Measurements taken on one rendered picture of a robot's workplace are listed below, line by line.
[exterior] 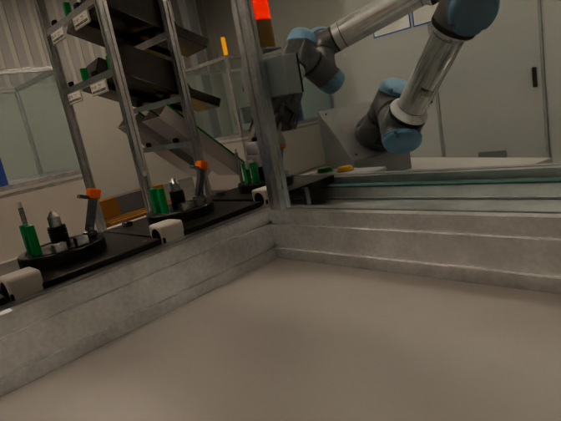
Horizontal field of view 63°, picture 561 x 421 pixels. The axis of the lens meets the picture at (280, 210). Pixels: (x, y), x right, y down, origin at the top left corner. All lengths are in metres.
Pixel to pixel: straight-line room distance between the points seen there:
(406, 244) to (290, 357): 0.27
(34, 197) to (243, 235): 4.28
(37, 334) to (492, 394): 0.55
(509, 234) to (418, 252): 0.13
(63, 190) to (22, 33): 5.59
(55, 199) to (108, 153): 5.46
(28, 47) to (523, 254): 9.97
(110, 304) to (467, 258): 0.52
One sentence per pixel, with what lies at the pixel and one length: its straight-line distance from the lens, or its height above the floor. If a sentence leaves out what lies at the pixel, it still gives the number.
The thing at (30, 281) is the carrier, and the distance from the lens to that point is 0.73.
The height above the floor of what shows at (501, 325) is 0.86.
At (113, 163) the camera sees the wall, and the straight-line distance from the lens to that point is 10.52.
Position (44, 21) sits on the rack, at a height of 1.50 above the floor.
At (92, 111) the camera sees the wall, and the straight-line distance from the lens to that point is 10.46.
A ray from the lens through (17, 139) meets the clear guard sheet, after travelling 5.07.
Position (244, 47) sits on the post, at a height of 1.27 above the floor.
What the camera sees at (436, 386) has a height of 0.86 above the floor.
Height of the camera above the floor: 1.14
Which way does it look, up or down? 12 degrees down
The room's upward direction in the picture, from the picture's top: 11 degrees counter-clockwise
